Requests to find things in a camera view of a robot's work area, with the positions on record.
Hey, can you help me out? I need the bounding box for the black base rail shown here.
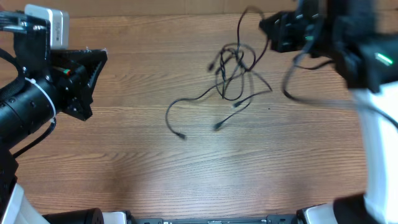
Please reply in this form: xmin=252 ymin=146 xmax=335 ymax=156
xmin=127 ymin=214 xmax=305 ymax=224

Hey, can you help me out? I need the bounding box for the brown cardboard wall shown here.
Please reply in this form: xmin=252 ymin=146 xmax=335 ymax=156
xmin=1 ymin=0 xmax=298 ymax=17

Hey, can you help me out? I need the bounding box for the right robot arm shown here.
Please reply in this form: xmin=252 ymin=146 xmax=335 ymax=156
xmin=259 ymin=0 xmax=397 ymax=223

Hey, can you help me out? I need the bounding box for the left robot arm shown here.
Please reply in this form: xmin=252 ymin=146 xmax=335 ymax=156
xmin=1 ymin=50 xmax=130 ymax=223

